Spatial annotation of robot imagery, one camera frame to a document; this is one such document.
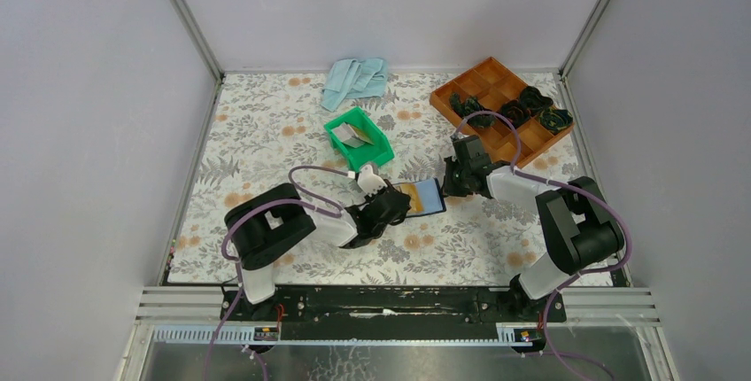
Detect dark rolled strap middle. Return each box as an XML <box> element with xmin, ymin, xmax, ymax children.
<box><xmin>495</xmin><ymin>99</ymin><xmax>532</xmax><ymax>132</ymax></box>

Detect dark rolled strap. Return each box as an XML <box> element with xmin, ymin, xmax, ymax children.
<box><xmin>518</xmin><ymin>85</ymin><xmax>554</xmax><ymax>116</ymax></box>
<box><xmin>448</xmin><ymin>91</ymin><xmax>495</xmax><ymax>130</ymax></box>
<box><xmin>538</xmin><ymin>108</ymin><xmax>575</xmax><ymax>136</ymax></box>
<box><xmin>495</xmin><ymin>99</ymin><xmax>532</xmax><ymax>132</ymax></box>

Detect light blue cloth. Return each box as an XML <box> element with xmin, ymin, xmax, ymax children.
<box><xmin>321</xmin><ymin>58</ymin><xmax>389</xmax><ymax>112</ymax></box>

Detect gold credit card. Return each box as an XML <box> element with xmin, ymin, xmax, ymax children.
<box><xmin>401</xmin><ymin>183</ymin><xmax>424</xmax><ymax>216</ymax></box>

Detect stack of cards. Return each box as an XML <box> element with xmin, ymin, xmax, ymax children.
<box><xmin>332</xmin><ymin>122</ymin><xmax>374</xmax><ymax>148</ymax></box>

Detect dark rolled strap right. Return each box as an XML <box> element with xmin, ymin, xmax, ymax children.
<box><xmin>538</xmin><ymin>108</ymin><xmax>575</xmax><ymax>136</ymax></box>

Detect black card holder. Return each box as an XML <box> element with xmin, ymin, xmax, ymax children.
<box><xmin>394</xmin><ymin>178</ymin><xmax>446</xmax><ymax>218</ymax></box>

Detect green plastic bin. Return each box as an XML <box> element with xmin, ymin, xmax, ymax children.
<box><xmin>324</xmin><ymin>107</ymin><xmax>394</xmax><ymax>171</ymax></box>

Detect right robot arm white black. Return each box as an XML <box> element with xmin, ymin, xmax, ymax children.
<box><xmin>442</xmin><ymin>136</ymin><xmax>626</xmax><ymax>321</ymax></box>

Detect dark rolled strap left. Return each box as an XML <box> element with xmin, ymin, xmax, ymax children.
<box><xmin>448</xmin><ymin>91</ymin><xmax>495</xmax><ymax>130</ymax></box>

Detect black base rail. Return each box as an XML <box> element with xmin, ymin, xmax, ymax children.
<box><xmin>220</xmin><ymin>284</ymin><xmax>567</xmax><ymax>342</ymax></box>

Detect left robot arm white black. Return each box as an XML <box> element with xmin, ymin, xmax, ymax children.
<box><xmin>222</xmin><ymin>183</ymin><xmax>411</xmax><ymax>320</ymax></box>

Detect dark rolled strap top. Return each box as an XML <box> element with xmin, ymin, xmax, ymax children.
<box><xmin>518</xmin><ymin>85</ymin><xmax>554</xmax><ymax>116</ymax></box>

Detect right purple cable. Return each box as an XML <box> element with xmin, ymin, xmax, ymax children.
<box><xmin>450</xmin><ymin>110</ymin><xmax>633</xmax><ymax>381</ymax></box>

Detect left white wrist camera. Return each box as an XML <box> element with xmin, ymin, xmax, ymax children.
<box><xmin>347</xmin><ymin>162</ymin><xmax>387</xmax><ymax>195</ymax></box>

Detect orange compartment tray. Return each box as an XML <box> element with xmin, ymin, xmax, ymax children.
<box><xmin>430</xmin><ymin>57</ymin><xmax>575</xmax><ymax>167</ymax></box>

